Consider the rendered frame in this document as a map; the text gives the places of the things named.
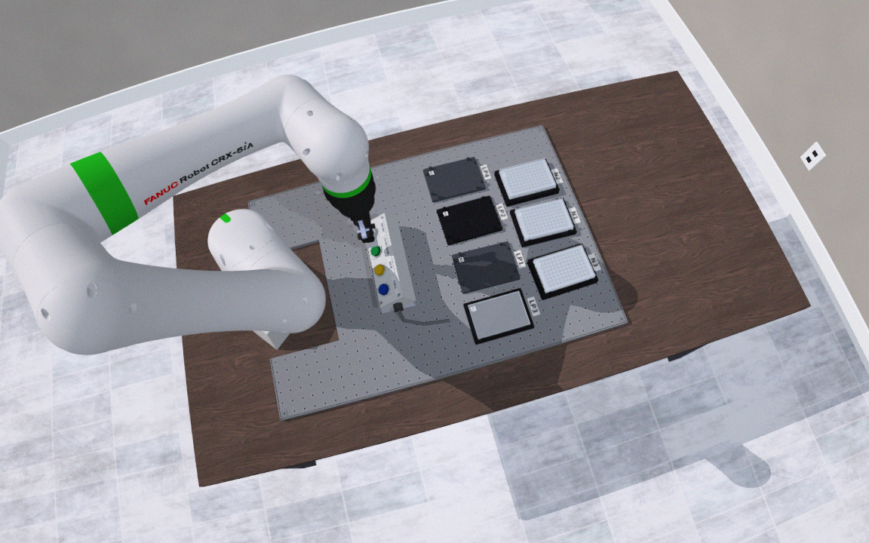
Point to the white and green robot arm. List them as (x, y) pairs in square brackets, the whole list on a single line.
[(86, 301)]

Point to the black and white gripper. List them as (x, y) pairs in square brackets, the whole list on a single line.
[(366, 235)]

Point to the white operator button panel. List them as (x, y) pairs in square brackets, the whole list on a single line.
[(391, 274)]

